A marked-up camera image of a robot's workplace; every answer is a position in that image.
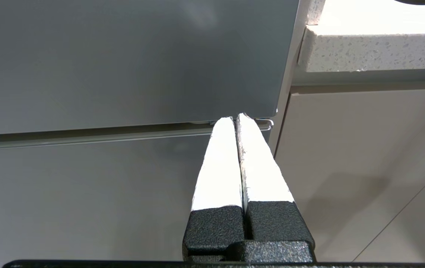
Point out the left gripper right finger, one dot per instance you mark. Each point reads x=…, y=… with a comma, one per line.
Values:
x=262, y=178

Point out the speckled white countertop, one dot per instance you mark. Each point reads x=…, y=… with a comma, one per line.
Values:
x=376, y=41

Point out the beige cabinet door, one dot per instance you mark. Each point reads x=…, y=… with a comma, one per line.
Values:
x=365, y=167

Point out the black kettle base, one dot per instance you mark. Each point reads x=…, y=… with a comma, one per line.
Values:
x=422, y=1

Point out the grey refrigerator drawer front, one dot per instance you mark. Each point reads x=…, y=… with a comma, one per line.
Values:
x=85, y=201

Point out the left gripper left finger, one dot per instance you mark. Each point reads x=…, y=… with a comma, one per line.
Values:
x=218, y=175

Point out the grey refrigerator door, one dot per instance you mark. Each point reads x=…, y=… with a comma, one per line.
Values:
x=130, y=63

